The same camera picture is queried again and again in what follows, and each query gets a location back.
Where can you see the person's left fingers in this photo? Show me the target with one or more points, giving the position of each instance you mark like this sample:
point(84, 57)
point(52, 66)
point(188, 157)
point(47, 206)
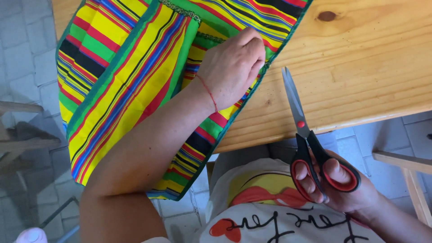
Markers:
point(256, 50)

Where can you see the dark wooden chair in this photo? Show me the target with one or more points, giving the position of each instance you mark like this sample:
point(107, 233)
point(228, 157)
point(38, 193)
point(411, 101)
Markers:
point(23, 141)

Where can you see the black and red scissors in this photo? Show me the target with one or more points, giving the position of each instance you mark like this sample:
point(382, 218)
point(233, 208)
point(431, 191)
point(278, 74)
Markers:
point(308, 141)

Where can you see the colourful striped fabric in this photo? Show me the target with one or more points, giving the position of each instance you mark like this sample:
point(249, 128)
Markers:
point(128, 84)

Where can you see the person's right hand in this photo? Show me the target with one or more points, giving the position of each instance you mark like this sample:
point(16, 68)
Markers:
point(351, 195)

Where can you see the person's left hand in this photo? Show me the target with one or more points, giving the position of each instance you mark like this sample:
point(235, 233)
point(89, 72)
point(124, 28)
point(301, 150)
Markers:
point(229, 67)

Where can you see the white printed shirt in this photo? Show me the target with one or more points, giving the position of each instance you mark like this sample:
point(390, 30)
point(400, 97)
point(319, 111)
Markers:
point(270, 216)

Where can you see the light wooden chair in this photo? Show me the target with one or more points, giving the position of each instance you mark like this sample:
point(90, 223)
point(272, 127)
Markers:
point(411, 175)

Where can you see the black metal frame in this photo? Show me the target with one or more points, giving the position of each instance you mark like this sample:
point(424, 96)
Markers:
point(57, 212)

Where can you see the white plastic bottle top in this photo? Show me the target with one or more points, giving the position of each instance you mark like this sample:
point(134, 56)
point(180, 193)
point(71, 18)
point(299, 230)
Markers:
point(31, 236)

